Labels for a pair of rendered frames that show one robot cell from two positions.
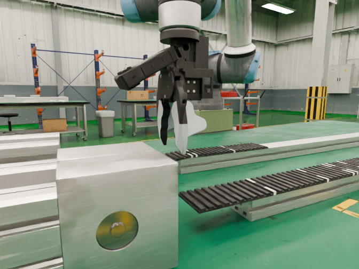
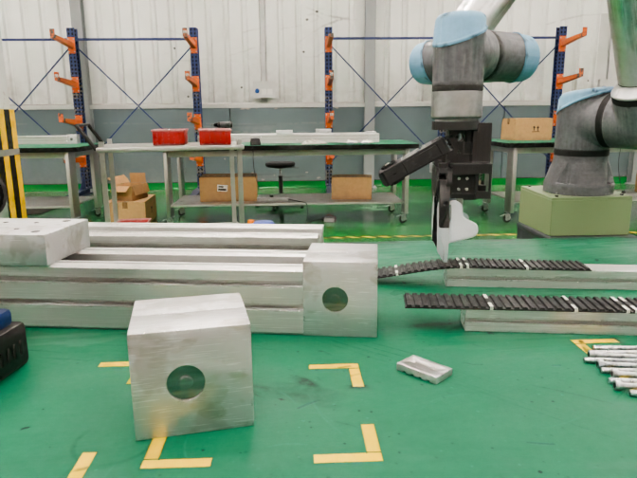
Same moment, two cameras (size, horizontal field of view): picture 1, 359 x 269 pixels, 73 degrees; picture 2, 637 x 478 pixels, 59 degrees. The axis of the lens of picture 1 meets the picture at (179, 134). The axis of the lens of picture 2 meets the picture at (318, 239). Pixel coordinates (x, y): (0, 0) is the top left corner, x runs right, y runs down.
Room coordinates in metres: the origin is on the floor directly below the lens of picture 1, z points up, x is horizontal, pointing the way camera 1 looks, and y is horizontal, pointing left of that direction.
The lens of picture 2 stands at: (-0.40, -0.28, 1.05)
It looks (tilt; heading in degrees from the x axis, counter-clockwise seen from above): 12 degrees down; 31
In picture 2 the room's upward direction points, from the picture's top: 1 degrees counter-clockwise
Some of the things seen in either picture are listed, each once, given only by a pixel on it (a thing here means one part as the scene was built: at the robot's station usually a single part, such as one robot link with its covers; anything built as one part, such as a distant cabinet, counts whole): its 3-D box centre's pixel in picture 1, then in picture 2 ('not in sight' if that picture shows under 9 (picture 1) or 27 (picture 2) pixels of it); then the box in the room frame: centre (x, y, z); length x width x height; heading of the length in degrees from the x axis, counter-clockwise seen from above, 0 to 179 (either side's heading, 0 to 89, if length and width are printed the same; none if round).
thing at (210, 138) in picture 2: not in sight; (168, 197); (2.34, 2.60, 0.50); 1.03 x 0.55 x 1.01; 136
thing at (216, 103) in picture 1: (205, 96); (579, 170); (1.03, -0.11, 0.92); 0.15 x 0.15 x 0.10
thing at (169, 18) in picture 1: (179, 22); (456, 107); (0.46, 0.00, 1.06); 0.08 x 0.08 x 0.05
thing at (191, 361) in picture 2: not in sight; (191, 355); (-0.04, 0.08, 0.83); 0.11 x 0.10 x 0.10; 45
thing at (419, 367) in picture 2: not in sight; (424, 369); (0.13, -0.08, 0.78); 0.05 x 0.03 x 0.01; 76
